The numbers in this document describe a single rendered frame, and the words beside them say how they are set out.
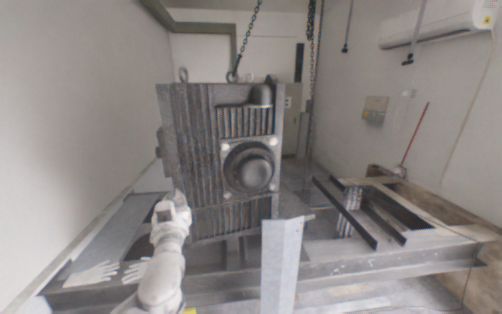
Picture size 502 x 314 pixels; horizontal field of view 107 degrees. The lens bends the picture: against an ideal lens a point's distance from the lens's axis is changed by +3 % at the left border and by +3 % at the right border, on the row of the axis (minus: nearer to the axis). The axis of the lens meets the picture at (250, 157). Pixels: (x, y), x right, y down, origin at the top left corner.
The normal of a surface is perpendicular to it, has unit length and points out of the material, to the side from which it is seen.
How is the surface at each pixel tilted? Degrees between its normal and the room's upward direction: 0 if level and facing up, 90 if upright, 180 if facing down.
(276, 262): 90
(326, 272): 90
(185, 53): 90
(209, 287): 90
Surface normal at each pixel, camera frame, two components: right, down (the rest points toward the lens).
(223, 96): 0.30, 0.34
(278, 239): 0.01, 0.36
